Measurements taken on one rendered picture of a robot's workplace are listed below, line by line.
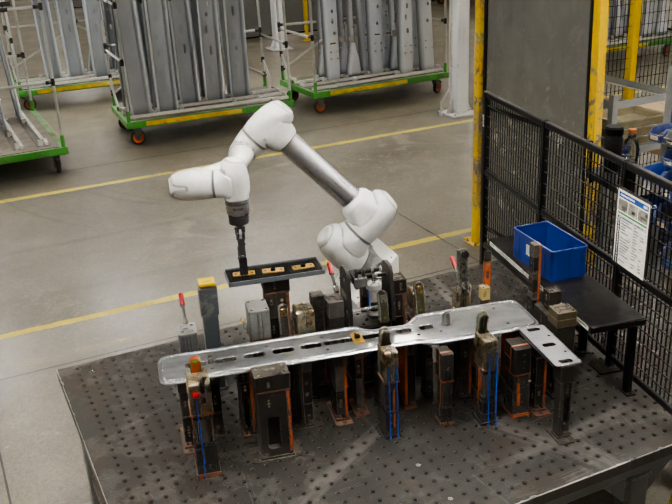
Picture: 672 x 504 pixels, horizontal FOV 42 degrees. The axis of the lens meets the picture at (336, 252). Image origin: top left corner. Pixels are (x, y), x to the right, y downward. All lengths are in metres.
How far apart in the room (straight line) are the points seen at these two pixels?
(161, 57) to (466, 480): 7.56
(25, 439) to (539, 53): 3.70
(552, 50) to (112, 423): 3.49
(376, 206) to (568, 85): 2.05
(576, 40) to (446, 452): 3.01
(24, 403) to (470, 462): 2.79
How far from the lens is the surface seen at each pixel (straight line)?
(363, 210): 3.79
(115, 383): 3.68
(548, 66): 5.64
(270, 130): 3.69
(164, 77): 9.91
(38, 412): 4.99
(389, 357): 3.00
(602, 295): 3.49
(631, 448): 3.22
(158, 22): 9.87
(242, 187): 3.19
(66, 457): 4.58
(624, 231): 3.39
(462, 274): 3.39
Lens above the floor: 2.51
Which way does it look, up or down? 23 degrees down
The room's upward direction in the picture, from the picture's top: 3 degrees counter-clockwise
